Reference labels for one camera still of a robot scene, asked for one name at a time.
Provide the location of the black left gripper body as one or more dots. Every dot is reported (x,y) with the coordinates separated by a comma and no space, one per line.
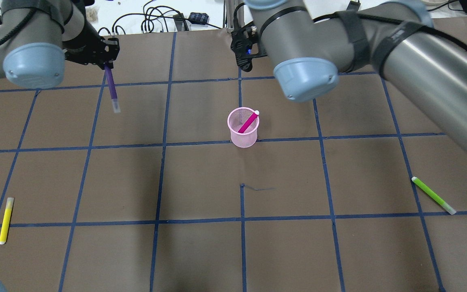
(88,48)

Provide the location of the purple highlighter pen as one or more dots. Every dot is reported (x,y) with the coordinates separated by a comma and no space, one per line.
(112,88)

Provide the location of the pink highlighter pen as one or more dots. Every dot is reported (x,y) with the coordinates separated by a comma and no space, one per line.
(253,117)

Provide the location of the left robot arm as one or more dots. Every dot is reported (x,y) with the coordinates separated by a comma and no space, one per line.
(37,37)

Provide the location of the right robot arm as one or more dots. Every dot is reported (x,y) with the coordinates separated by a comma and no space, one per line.
(397,38)

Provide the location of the pink mesh cup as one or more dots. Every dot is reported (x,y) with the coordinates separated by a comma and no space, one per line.
(235,120)

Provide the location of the yellow highlighter pen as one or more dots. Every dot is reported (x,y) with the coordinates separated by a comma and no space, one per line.
(6,221)

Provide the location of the green highlighter pen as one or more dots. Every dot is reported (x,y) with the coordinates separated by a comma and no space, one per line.
(436,198)

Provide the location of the aluminium frame post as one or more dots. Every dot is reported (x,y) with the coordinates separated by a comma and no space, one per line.
(229,7)

